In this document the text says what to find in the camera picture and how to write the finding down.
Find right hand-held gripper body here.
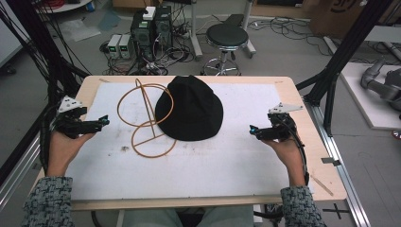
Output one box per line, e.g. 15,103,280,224
258,101,305,142

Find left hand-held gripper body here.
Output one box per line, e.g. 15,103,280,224
51,96,105,140

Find brown wire hat stand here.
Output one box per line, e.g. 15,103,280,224
116,78,178,159

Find black hat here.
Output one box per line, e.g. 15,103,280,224
154,75,224,142

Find person's left hand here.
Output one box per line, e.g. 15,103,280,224
46,130,96,178

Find person's right hand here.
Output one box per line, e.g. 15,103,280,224
260,137,307,187

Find grey tape piece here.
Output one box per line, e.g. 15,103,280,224
321,156,342,167

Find thin wooden stick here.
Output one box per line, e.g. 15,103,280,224
309,174,335,198

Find grey power supply unit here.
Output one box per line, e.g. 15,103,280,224
118,33,134,60
106,33,123,60

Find white table mat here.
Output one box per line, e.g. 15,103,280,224
65,81,314,201

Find white base board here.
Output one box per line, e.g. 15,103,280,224
340,61,401,131

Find black computer tower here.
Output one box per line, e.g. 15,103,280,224
130,10,156,62
153,5,174,49

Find clear plastic sheet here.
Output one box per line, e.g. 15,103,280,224
59,18,102,43

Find black round stool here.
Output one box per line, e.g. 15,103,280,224
200,23,251,77

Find white desk leg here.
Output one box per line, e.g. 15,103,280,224
241,0,257,59
188,0,204,61

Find person's legs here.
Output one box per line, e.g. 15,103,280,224
121,205,255,227

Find small white box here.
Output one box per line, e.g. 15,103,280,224
142,6,157,22

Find cardboard box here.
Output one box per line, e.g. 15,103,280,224
309,0,401,40

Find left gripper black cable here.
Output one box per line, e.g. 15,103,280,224
39,105,61,176

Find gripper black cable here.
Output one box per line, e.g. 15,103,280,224
282,119,310,187
39,105,61,176

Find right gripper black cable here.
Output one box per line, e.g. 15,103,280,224
282,119,310,187

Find aluminium rail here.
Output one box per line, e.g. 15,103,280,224
305,99,373,227
0,133,43,211

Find tangle of black cables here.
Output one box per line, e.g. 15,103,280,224
99,41,194,77

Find black metal frame post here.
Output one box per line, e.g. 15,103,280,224
295,0,393,137
0,0,91,107

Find tangle of floor cables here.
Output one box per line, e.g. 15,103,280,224
247,16,335,58

